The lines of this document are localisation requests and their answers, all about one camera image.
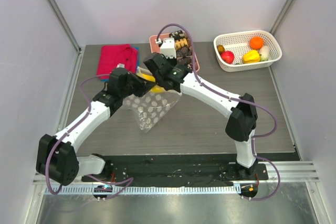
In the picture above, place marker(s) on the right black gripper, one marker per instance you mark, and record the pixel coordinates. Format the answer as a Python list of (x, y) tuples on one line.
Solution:
[(153, 64)]

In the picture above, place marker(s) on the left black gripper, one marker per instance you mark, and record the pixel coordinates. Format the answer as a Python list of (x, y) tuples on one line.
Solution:
[(143, 86)]

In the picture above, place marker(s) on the clear polka dot zip bag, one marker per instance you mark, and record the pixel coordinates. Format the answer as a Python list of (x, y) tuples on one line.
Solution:
[(151, 107)]

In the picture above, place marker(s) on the red apple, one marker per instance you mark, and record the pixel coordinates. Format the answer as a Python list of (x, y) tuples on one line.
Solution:
[(228, 57)]

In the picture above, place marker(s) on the yellow bell pepper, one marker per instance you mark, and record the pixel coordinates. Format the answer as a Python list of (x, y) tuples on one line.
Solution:
[(252, 56)]

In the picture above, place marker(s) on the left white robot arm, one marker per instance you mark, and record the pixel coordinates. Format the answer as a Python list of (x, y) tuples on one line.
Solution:
[(57, 156)]

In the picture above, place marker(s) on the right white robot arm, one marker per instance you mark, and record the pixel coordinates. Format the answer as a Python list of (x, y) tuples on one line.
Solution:
[(239, 110)]

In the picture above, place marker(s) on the dark floral sock roll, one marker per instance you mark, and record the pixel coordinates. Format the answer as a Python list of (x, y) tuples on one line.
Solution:
[(186, 61)]

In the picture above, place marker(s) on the dark brown sock roll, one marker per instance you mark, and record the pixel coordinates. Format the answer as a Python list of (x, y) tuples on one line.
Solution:
[(183, 52)]

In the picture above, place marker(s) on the pink divided organizer tray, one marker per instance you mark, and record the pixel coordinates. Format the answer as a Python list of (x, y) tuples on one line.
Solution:
[(155, 48)]

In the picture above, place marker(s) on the yellow patterned sock roll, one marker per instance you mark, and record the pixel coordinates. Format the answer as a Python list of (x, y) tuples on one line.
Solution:
[(180, 43)]

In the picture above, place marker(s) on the blue folded cloth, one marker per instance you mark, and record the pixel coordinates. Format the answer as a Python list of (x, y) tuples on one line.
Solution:
[(136, 56)]

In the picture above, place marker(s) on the black patterned sock roll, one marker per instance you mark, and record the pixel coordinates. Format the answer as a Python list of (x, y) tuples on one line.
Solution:
[(177, 35)]

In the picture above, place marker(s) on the red folded cloth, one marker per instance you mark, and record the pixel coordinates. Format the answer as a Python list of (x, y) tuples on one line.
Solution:
[(116, 58)]

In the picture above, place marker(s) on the brown kiwi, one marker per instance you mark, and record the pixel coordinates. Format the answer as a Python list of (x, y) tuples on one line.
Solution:
[(220, 49)]

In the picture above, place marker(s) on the white perforated plastic basket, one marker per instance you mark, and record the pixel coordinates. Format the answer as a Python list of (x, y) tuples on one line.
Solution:
[(238, 44)]

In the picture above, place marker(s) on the orange fruit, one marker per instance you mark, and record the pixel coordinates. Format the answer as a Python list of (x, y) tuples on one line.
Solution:
[(256, 43)]

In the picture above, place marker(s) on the white radish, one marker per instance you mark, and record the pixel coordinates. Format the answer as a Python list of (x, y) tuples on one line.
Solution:
[(264, 53)]

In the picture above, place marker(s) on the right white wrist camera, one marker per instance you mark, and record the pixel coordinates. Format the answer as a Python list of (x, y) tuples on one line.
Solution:
[(167, 47)]

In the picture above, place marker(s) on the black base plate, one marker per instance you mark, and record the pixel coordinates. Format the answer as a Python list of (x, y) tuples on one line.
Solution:
[(190, 170)]

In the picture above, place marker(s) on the white slotted cable duct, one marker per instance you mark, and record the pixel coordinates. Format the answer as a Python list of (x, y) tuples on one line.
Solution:
[(99, 189)]

